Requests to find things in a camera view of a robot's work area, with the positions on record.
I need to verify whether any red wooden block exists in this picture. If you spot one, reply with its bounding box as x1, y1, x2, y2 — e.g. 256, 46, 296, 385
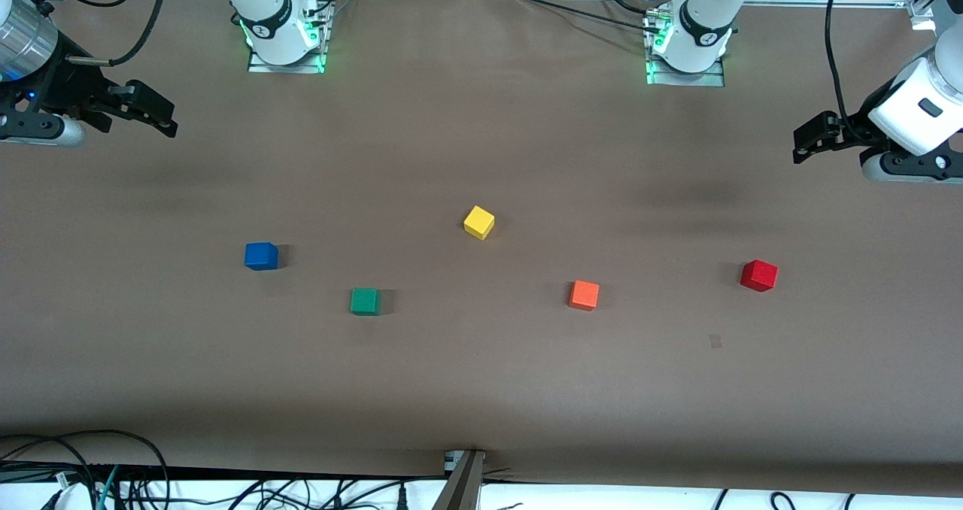
740, 260, 779, 293

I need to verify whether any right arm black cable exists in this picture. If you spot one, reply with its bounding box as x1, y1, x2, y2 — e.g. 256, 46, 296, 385
66, 0, 169, 68

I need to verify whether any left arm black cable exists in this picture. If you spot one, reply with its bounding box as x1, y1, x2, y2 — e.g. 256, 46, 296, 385
825, 0, 873, 146

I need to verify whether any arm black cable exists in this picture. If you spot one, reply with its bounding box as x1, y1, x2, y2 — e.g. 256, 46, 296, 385
825, 0, 873, 146
66, 0, 169, 68

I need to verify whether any orange wooden block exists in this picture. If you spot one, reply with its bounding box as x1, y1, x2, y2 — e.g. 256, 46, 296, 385
568, 280, 600, 311

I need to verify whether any white lower shelf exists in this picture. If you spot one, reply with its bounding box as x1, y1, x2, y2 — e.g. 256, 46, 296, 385
0, 477, 963, 510

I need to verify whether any long black base cable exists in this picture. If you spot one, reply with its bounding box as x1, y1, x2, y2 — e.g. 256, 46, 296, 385
515, 0, 664, 35

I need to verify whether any teal cable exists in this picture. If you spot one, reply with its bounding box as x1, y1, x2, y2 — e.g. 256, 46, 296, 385
93, 465, 123, 510

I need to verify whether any metal corner bracket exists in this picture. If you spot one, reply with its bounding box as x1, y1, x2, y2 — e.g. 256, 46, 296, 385
906, 0, 938, 31

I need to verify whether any black looped cable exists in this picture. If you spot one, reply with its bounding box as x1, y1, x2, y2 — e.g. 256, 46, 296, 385
0, 428, 172, 510

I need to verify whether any aluminium profile bar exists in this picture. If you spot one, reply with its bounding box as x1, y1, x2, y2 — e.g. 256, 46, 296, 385
432, 450, 487, 510

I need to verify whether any brown paper table cover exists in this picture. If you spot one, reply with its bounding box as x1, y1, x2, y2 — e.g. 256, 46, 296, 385
0, 0, 963, 496

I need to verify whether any yellow wooden block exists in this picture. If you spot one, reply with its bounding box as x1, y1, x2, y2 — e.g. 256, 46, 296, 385
463, 205, 496, 241

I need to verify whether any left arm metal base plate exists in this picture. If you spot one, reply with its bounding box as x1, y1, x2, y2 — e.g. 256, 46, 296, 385
646, 10, 727, 87

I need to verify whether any blue wooden block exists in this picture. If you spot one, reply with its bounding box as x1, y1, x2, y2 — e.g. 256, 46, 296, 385
245, 242, 279, 272

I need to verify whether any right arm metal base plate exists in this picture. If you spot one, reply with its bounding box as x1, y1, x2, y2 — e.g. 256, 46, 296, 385
247, 2, 332, 74

